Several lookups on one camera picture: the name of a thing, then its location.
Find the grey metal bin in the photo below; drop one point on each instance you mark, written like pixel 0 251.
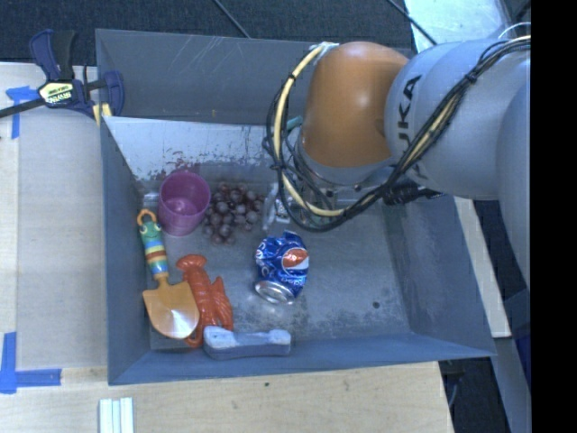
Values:
pixel 351 287

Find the dark red grape bunch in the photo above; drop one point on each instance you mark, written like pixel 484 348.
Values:
pixel 230 212

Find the grey-blue bone-shaped toy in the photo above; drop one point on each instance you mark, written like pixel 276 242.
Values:
pixel 245 343

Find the purple plastic cup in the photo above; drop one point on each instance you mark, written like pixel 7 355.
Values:
pixel 182 203

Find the colourful toy shovel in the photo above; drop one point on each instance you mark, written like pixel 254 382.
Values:
pixel 171 307

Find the orange toy lobster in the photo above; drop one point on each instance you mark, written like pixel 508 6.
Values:
pixel 212 296

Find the crushed blue soda can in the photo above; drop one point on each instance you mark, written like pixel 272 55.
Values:
pixel 281 266

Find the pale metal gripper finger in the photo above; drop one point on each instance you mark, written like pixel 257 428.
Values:
pixel 276 194
pixel 272 217

